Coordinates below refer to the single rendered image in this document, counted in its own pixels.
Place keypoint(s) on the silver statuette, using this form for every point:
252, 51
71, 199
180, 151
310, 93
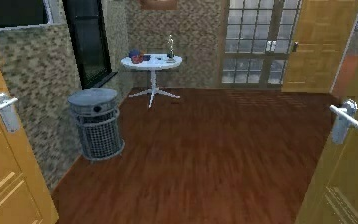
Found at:
170, 50

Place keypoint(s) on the wooden room door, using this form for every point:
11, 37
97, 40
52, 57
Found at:
343, 180
10, 180
320, 46

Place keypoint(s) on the red bowl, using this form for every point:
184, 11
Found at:
137, 59

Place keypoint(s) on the brown framed picture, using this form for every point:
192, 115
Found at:
158, 4

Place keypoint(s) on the grey mesh waste bin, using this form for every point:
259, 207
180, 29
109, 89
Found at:
97, 126

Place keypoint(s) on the glass paned door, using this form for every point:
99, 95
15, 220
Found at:
257, 43

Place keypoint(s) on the dark blue small cup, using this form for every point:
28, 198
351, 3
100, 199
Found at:
146, 57

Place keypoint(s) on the white round pedestal table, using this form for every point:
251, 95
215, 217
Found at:
152, 63

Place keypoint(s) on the tall dark window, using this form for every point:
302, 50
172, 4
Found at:
88, 40

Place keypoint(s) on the blue round object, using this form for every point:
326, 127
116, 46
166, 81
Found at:
134, 53

